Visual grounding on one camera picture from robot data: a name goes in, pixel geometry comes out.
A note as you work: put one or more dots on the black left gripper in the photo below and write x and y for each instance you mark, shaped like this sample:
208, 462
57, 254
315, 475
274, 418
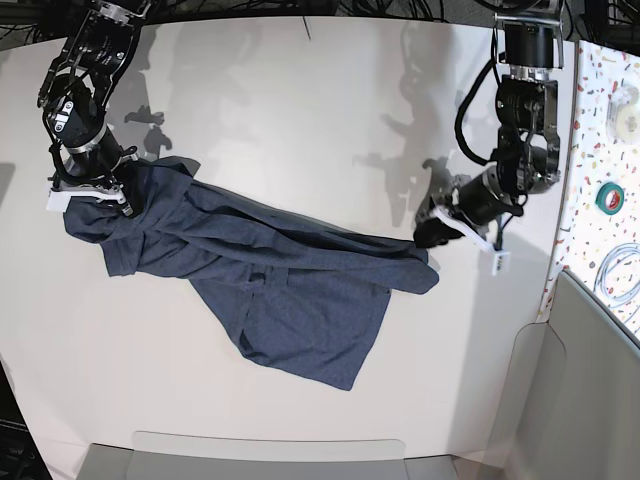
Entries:
476, 201

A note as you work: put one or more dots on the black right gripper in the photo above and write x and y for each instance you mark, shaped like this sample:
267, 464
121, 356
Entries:
96, 160

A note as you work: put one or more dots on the dark blue t-shirt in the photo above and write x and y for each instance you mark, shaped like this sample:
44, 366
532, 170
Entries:
290, 293

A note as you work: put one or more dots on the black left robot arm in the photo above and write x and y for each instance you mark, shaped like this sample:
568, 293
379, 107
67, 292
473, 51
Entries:
526, 46

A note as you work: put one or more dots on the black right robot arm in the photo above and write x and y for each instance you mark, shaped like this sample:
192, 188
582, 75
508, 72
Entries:
77, 87

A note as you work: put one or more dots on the terrazzo pattern side table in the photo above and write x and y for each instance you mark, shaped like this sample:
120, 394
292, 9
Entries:
601, 251

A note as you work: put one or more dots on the green tape roll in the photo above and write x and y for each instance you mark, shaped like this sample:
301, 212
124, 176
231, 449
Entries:
610, 198

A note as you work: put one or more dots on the grey bin right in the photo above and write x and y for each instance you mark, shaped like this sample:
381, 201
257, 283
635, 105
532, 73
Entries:
569, 407

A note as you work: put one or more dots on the grey bin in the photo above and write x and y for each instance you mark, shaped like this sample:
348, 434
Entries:
170, 456
569, 407

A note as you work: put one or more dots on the grey bin bottom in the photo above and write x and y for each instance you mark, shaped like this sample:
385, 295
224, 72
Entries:
170, 456

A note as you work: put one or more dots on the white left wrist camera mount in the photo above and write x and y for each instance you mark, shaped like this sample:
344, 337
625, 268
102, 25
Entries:
454, 218

